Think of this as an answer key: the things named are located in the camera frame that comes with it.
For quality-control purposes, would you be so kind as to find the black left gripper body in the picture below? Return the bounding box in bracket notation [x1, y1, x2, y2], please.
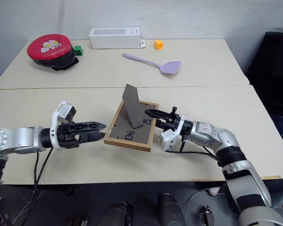
[57, 121, 86, 150]

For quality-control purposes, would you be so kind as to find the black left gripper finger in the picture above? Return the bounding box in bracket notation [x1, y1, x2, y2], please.
[73, 121, 108, 133]
[81, 131, 107, 144]

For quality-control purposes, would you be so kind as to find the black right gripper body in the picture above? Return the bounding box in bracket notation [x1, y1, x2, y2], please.
[156, 106, 183, 137]

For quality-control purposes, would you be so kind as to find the wooden picture frame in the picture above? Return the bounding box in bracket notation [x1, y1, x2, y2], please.
[103, 83, 159, 153]

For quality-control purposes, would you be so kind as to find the purple silicone spatula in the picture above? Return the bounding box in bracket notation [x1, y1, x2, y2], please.
[122, 53, 182, 76]

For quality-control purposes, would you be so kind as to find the dark rounded shape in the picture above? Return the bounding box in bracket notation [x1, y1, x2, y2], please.
[103, 202, 134, 226]

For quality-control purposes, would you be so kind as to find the red round lidded black case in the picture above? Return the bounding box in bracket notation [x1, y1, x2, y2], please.
[26, 33, 80, 72]

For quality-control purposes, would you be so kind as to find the white rectangular carton box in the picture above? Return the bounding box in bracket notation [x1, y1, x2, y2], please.
[88, 26, 146, 50]

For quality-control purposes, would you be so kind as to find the black chair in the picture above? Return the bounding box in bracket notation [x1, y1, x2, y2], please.
[246, 31, 283, 116]

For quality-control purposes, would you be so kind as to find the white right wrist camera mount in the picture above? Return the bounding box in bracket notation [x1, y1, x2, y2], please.
[160, 114, 187, 152]

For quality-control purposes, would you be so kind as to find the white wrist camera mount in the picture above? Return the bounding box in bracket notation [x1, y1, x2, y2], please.
[49, 101, 76, 151]
[160, 114, 187, 152]

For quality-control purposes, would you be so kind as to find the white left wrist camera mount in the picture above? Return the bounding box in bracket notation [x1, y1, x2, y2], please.
[49, 101, 76, 151]

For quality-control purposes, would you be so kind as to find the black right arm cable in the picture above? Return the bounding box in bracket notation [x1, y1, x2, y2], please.
[165, 135, 219, 161]

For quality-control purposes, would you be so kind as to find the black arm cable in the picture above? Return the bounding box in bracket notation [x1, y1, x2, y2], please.
[32, 147, 54, 190]
[165, 135, 219, 161]

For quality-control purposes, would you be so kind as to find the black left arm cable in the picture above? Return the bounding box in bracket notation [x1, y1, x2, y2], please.
[32, 147, 54, 190]

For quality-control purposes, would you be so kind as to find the small metal bracket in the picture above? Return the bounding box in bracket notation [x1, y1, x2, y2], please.
[199, 205, 216, 226]

